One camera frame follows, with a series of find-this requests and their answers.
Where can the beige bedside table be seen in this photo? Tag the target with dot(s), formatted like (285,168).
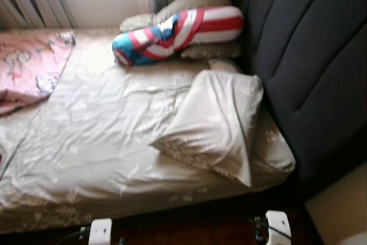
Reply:
(338,210)

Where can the beige leaf-print pillow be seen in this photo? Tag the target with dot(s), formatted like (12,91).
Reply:
(275,147)
(212,124)

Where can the dark grey padded headboard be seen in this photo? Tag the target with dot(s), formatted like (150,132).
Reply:
(309,55)

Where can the bed with beige floral sheet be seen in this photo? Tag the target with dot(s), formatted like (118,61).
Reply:
(103,130)

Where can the red white blue bolster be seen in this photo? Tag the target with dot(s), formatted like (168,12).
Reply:
(172,35)

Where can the pink cartoon print blanket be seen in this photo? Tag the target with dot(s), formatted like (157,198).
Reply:
(28,67)

